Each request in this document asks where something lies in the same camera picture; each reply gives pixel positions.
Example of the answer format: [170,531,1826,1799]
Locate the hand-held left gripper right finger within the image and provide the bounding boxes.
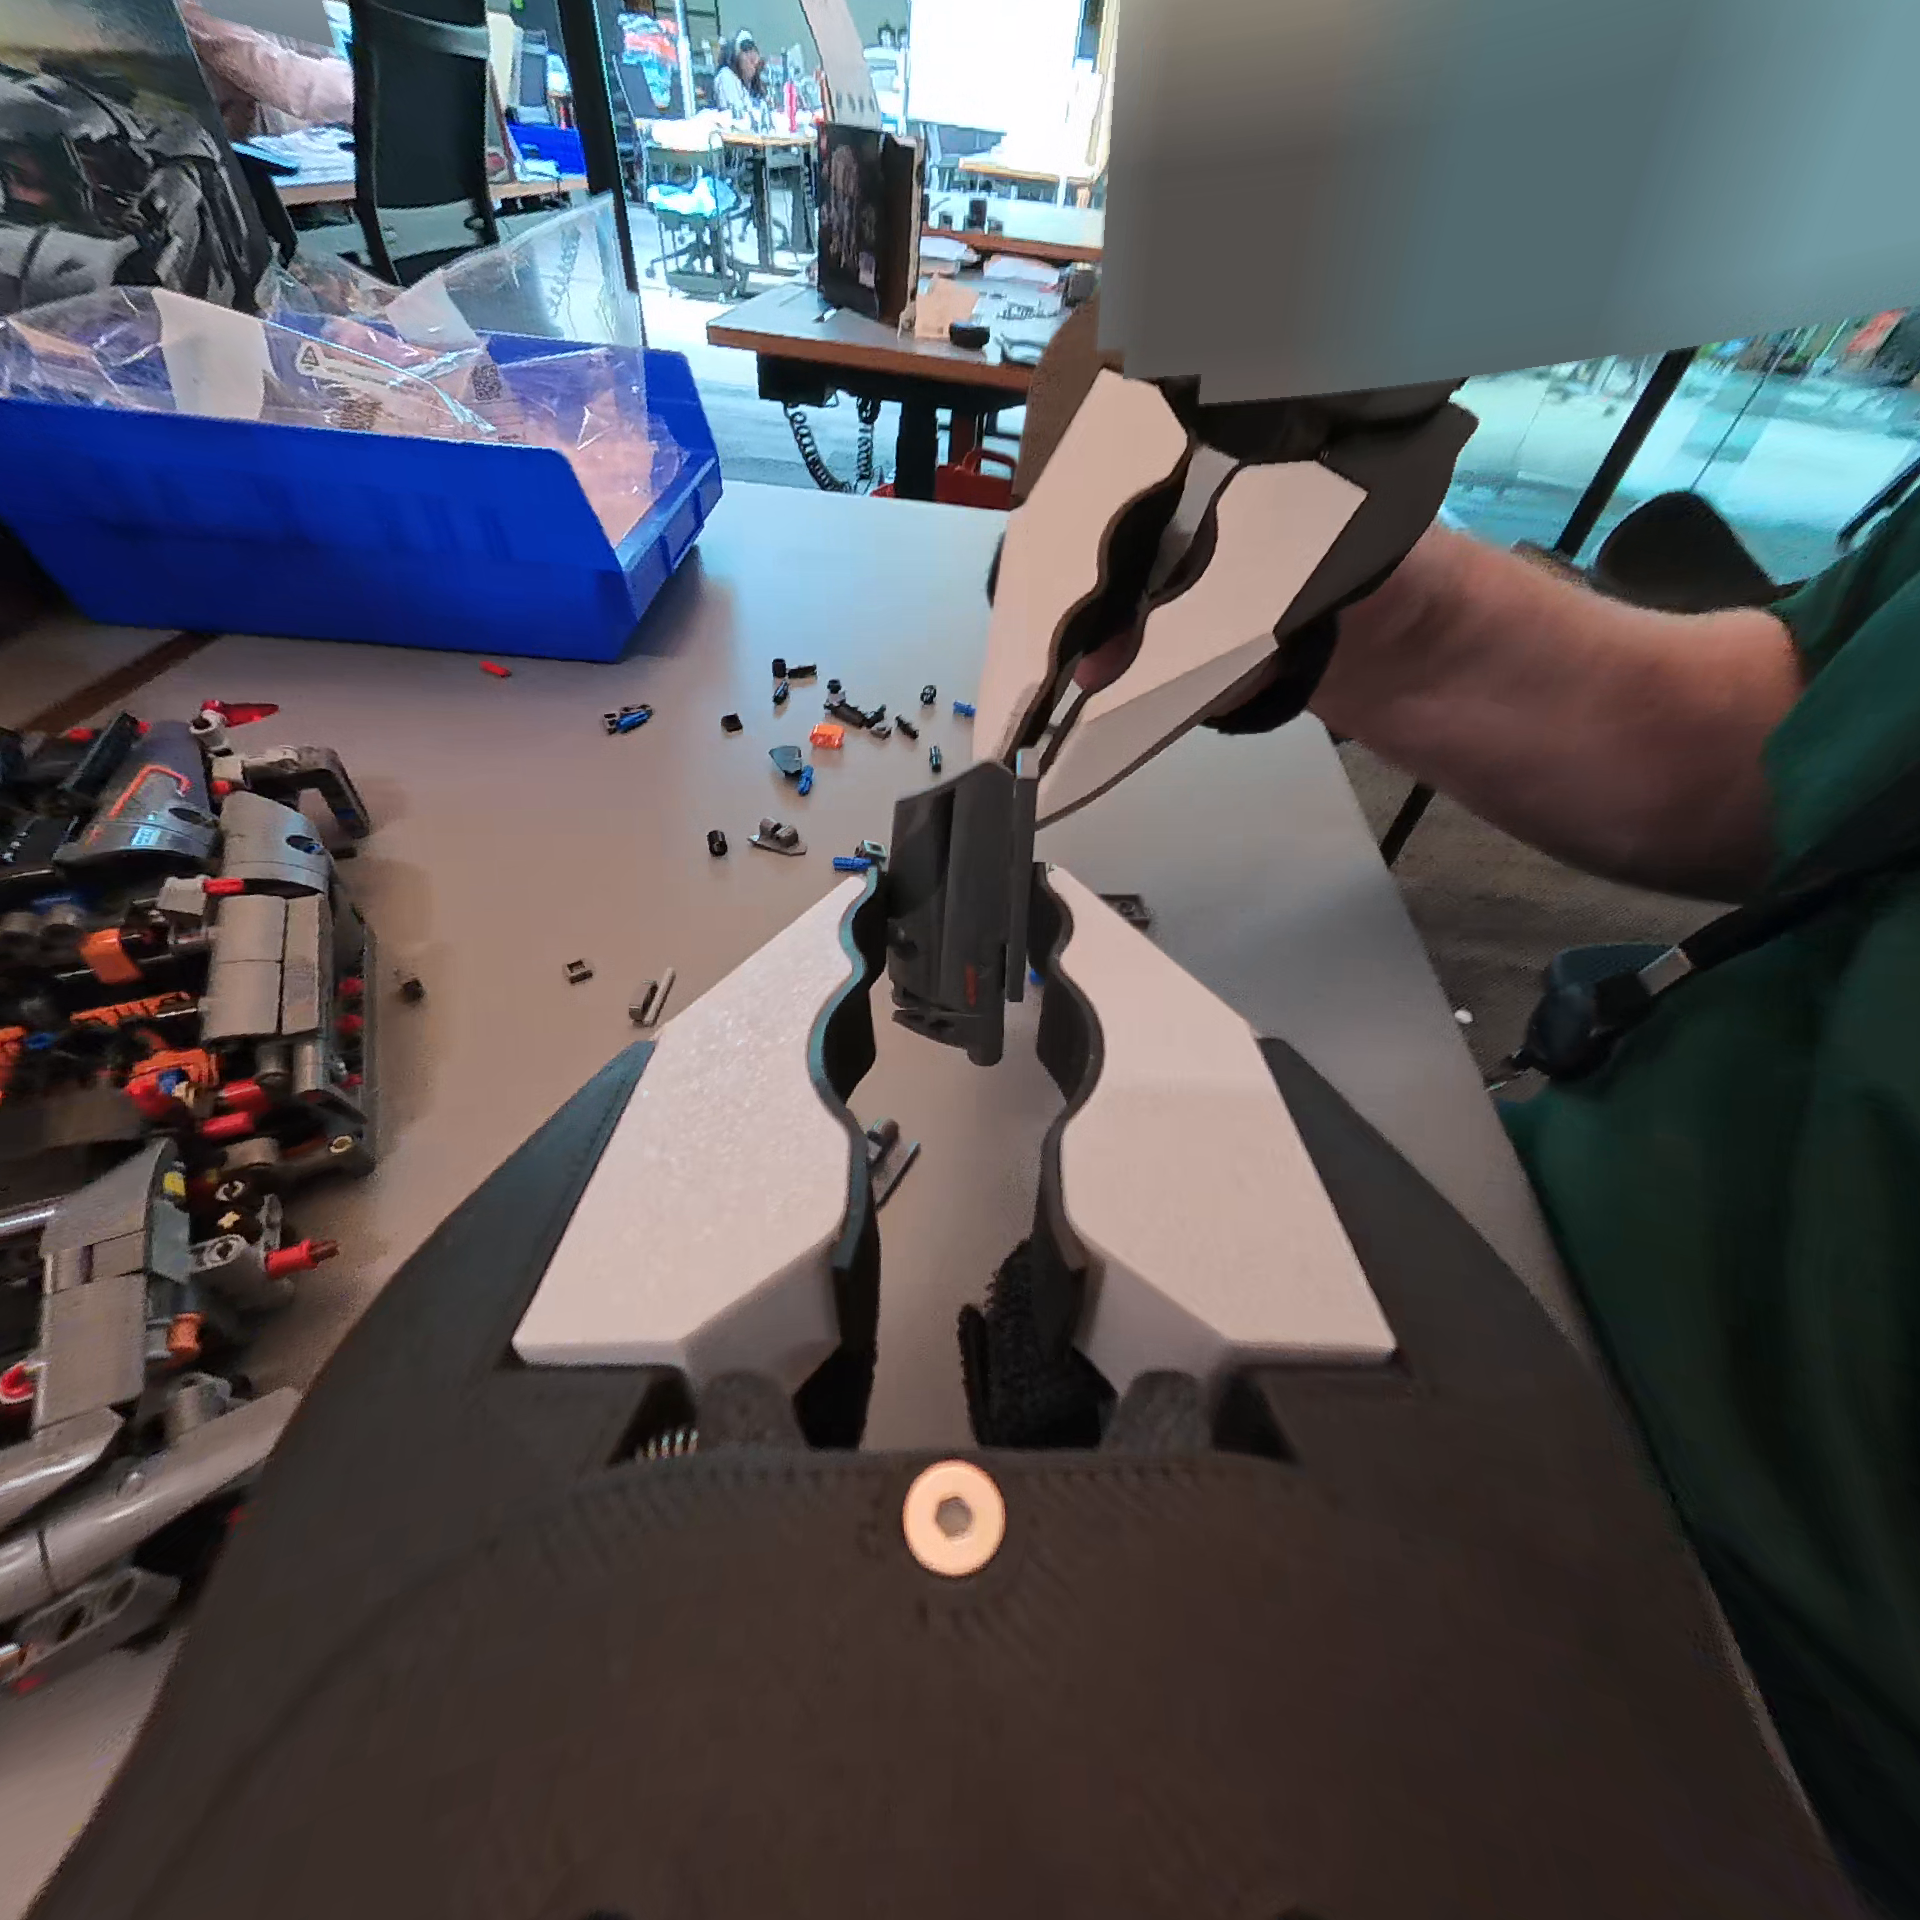
[1048,868,1397,1373]

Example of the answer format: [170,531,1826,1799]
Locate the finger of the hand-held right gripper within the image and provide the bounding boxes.
[1033,451,1371,833]
[972,372,1204,760]

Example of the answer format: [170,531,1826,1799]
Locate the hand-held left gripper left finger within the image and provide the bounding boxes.
[515,868,888,1412]

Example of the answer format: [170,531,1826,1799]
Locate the grey lego panel assembly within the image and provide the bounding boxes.
[883,757,1048,1070]

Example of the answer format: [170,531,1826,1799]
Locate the person's right forearm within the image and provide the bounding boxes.
[1427,525,1818,902]

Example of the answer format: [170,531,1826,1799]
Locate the scattered loose lego pieces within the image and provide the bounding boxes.
[395,651,1158,1039]

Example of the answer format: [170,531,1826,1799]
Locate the grey lego car model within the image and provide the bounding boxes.
[0,698,381,1705]

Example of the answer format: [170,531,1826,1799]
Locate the black lego set box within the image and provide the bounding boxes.
[0,0,288,322]

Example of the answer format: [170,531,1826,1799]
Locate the person's right hand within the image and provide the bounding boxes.
[1327,525,1488,760]

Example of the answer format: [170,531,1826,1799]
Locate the black mesh office chair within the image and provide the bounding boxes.
[1589,493,1790,618]

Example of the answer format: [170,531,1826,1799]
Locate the wooden office desk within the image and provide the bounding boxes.
[704,279,1114,505]

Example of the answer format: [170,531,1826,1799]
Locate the black display box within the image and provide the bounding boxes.
[815,120,929,326]

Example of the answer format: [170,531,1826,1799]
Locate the crumpled clear plastic bags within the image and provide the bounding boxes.
[0,193,649,443]

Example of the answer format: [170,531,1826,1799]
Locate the blue plastic bin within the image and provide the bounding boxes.
[0,332,726,664]

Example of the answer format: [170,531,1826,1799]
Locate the coiled black cable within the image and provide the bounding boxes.
[782,393,890,497]

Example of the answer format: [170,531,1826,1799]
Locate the black lanyard badge reel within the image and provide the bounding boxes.
[1514,863,1920,1088]

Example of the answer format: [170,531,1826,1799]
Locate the black metal post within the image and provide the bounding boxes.
[561,0,649,351]

